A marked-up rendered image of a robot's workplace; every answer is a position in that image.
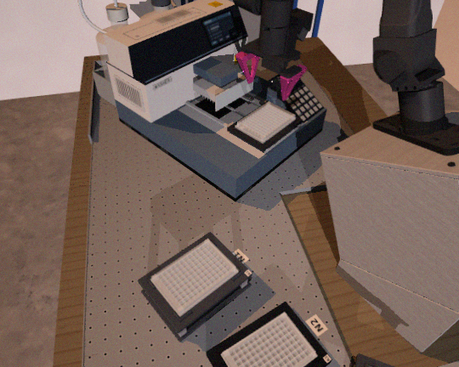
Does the white well plate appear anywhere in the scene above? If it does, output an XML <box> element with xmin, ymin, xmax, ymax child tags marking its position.
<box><xmin>221</xmin><ymin>312</ymin><xmax>318</xmax><ymax>367</ymax></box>
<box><xmin>150</xmin><ymin>239</ymin><xmax>239</xmax><ymax>317</ymax></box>
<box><xmin>235</xmin><ymin>102</ymin><xmax>296</xmax><ymax>144</ymax></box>

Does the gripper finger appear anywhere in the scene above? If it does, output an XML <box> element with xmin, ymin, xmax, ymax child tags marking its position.
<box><xmin>235</xmin><ymin>51</ymin><xmax>260</xmax><ymax>84</ymax></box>
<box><xmin>280</xmin><ymin>65</ymin><xmax>307</xmax><ymax>101</ymax></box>

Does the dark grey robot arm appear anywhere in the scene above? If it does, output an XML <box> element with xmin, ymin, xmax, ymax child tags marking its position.
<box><xmin>233</xmin><ymin>0</ymin><xmax>459</xmax><ymax>155</ymax></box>

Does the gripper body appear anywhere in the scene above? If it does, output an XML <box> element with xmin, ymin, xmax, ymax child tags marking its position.
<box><xmin>242</xmin><ymin>22</ymin><xmax>302</xmax><ymax>79</ymax></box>

